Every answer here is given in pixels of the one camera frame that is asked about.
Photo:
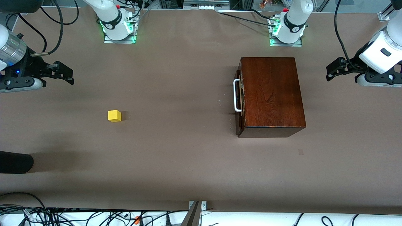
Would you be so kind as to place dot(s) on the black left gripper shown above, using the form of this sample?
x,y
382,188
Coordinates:
x,y
354,64

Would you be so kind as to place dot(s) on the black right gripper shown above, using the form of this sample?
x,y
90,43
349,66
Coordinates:
x,y
32,65

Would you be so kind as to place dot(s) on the yellow cube block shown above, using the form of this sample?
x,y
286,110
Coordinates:
x,y
114,116

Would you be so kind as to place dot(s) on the wooden drawer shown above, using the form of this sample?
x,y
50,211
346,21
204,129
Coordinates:
x,y
237,122

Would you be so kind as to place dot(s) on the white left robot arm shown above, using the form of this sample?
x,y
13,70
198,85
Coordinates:
x,y
295,17

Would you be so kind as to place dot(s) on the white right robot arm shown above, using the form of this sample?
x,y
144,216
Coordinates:
x,y
110,14

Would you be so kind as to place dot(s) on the dark wooden drawer cabinet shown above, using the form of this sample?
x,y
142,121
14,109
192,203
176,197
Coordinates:
x,y
273,94

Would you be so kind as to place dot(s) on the black rounded object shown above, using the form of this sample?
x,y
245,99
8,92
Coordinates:
x,y
15,162

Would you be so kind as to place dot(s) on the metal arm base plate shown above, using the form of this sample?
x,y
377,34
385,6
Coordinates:
x,y
298,44
108,41

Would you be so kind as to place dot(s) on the aluminium frame profile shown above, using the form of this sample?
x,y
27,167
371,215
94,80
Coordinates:
x,y
388,11

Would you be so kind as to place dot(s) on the aluminium rail with white connectors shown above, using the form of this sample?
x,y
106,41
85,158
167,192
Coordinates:
x,y
205,4

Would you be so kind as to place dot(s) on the silver mount bracket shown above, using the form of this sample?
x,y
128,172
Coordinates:
x,y
204,205

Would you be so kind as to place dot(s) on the grey angled mount bar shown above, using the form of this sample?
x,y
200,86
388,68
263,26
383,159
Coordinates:
x,y
192,218

